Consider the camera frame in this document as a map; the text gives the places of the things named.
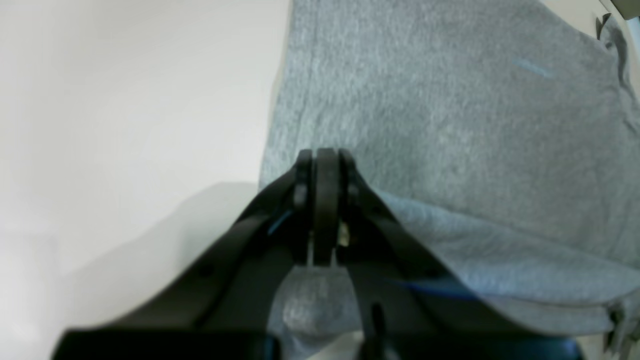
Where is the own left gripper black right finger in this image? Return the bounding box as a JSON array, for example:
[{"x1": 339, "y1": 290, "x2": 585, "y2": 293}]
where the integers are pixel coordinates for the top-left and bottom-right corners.
[{"x1": 320, "y1": 148, "x2": 585, "y2": 360}]

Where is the grey T-shirt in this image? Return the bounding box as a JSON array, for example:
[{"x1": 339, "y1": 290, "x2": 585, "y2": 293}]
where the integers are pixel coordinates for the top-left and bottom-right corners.
[{"x1": 259, "y1": 0, "x2": 640, "y2": 359}]

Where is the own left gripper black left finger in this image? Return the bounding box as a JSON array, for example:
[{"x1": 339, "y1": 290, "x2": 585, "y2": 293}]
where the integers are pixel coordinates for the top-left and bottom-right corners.
[{"x1": 53, "y1": 150, "x2": 313, "y2": 360}]

